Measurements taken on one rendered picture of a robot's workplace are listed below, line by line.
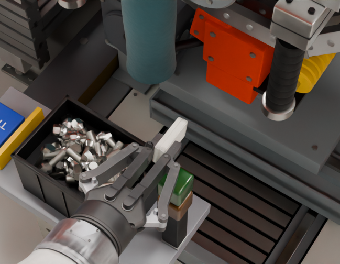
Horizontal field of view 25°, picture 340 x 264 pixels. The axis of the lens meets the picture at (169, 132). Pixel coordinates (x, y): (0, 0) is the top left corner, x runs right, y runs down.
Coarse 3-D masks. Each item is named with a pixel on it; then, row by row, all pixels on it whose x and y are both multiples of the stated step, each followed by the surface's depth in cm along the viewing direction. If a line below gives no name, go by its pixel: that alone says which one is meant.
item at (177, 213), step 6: (192, 192) 110; (186, 198) 109; (192, 198) 111; (186, 204) 110; (168, 210) 110; (174, 210) 109; (180, 210) 109; (186, 210) 111; (174, 216) 110; (180, 216) 110
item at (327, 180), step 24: (168, 96) 174; (168, 120) 173; (192, 120) 171; (216, 120) 171; (216, 144) 168; (240, 144) 167; (240, 168) 170; (264, 168) 164; (288, 168) 164; (336, 168) 161; (288, 192) 166; (312, 192) 159; (336, 192) 161; (336, 216) 161
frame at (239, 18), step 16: (240, 0) 130; (256, 0) 127; (272, 0) 127; (224, 16) 128; (240, 16) 126; (256, 16) 125; (336, 16) 119; (256, 32) 126; (320, 32) 118; (336, 32) 115; (320, 48) 120; (336, 48) 118
